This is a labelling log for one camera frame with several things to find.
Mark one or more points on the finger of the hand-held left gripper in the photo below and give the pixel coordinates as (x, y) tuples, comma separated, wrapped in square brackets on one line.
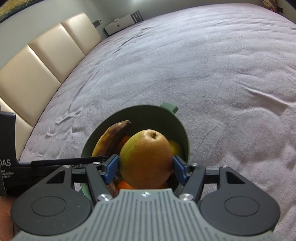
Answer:
[(57, 162)]

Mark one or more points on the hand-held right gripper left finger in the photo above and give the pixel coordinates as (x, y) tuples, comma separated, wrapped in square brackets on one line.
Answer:
[(112, 166)]

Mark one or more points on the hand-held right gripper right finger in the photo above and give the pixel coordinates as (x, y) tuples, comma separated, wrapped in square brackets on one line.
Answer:
[(179, 169)]

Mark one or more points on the yellow green pear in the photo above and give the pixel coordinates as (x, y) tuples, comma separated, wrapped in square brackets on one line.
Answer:
[(175, 148), (145, 160)]

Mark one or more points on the brown spotted banana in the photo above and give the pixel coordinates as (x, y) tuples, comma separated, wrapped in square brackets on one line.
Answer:
[(111, 141)]

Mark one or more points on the green colander bowl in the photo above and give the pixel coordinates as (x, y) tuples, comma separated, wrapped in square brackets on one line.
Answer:
[(148, 115)]

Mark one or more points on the person's left hand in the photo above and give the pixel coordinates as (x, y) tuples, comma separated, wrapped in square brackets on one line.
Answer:
[(5, 213)]

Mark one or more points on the cream padded headboard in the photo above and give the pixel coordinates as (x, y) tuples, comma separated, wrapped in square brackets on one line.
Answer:
[(34, 69)]

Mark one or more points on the grey purple bed blanket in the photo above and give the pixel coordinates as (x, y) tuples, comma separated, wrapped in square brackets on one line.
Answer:
[(208, 69)]

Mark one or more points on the white nightstand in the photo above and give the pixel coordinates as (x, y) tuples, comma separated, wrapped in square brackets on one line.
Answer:
[(122, 23)]

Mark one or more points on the dark wall switch panel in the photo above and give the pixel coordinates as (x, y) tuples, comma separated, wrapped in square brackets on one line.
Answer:
[(97, 23)]

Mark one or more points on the dark wall socket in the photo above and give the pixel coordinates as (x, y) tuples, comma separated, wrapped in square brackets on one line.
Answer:
[(280, 9)]

